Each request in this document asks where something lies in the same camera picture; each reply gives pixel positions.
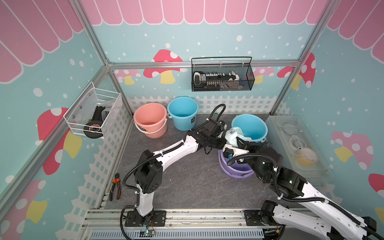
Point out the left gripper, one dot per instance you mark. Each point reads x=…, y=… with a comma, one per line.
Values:
x=222, y=143

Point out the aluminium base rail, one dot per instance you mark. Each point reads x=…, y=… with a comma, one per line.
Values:
x=187, y=224

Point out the black wire wall basket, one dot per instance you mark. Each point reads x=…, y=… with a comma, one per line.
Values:
x=240, y=65

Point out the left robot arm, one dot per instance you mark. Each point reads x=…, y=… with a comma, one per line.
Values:
x=147, y=175

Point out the white wire wall basket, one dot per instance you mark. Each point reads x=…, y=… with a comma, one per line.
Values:
x=83, y=108

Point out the light green cloth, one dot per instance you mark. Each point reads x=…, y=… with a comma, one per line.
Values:
x=234, y=133

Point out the red handled pliers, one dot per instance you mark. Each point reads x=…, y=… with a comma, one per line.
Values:
x=115, y=187

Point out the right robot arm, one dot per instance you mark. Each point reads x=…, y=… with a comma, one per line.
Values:
x=331, y=221

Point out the purple bucket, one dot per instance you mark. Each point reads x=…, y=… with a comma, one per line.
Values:
x=238, y=171

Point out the black tape dispenser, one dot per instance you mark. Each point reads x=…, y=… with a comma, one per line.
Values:
x=93, y=129

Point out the white power strip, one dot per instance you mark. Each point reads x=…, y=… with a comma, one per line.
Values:
x=214, y=80

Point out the clear plastic storage box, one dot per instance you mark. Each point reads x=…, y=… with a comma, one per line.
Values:
x=290, y=138

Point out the teal bucket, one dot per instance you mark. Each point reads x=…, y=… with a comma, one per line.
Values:
x=183, y=112
x=252, y=127

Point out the pink bucket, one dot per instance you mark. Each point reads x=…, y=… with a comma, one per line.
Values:
x=151, y=120

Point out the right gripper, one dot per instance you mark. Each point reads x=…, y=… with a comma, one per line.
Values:
x=250, y=145

